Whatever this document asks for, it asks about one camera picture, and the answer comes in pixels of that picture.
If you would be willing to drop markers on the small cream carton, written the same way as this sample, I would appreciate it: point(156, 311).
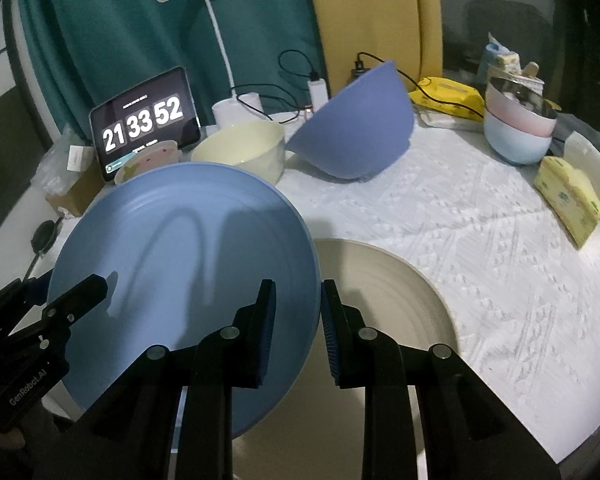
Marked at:
point(510, 59)

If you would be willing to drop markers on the light blue bowl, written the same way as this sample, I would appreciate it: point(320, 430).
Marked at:
point(515, 147)

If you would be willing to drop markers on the yellow wipes packet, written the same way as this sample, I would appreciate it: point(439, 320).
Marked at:
point(450, 95)

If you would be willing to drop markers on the cream plate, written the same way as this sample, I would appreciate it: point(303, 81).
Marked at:
point(380, 285)

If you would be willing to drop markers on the light blue snack packet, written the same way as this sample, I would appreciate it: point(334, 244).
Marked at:
point(495, 55)

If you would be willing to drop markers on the pink dotted bowl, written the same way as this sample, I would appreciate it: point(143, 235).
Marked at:
point(150, 157)

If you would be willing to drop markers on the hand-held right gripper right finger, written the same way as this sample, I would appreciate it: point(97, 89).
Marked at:
point(330, 332)

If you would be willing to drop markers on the black charger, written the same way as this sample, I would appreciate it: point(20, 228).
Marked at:
point(358, 74)

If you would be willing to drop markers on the teal curtain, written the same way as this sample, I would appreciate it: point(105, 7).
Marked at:
point(105, 35)

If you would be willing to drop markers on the blue plate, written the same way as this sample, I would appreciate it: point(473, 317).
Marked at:
point(180, 240)

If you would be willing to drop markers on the brown cardboard box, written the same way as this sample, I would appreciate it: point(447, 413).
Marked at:
point(72, 195)

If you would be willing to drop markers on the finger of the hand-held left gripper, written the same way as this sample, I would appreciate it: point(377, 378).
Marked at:
point(36, 291)
point(80, 295)

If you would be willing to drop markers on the white flat packet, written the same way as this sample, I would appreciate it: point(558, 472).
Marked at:
point(455, 124)

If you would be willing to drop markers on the white charger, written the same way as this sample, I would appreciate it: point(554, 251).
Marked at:
point(317, 91)

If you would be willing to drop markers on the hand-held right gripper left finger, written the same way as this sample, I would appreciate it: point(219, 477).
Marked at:
point(265, 332)

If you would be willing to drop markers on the yellow tissue pack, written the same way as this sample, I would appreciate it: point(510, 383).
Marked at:
point(570, 195)

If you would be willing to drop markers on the pale yellow bowl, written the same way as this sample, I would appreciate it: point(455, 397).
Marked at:
point(250, 160)

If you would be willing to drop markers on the dark grey cloth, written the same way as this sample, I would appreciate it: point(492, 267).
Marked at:
point(575, 127)

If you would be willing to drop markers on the yellow curtain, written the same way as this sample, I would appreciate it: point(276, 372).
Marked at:
point(380, 10)

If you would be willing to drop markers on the tablet with clock display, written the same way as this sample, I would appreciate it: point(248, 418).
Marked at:
point(140, 120)

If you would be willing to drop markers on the dark chair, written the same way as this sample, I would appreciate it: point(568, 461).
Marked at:
point(505, 30)

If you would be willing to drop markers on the clear plastic bag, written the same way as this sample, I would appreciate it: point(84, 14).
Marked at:
point(55, 160)

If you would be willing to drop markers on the small white container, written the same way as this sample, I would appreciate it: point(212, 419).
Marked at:
point(532, 80)

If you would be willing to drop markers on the large blue bowl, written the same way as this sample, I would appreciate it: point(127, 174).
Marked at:
point(355, 125)

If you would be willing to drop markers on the light pink bowl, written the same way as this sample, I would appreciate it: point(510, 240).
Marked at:
point(505, 110)

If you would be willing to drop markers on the steel bowl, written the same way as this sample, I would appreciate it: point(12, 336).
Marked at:
point(525, 95)

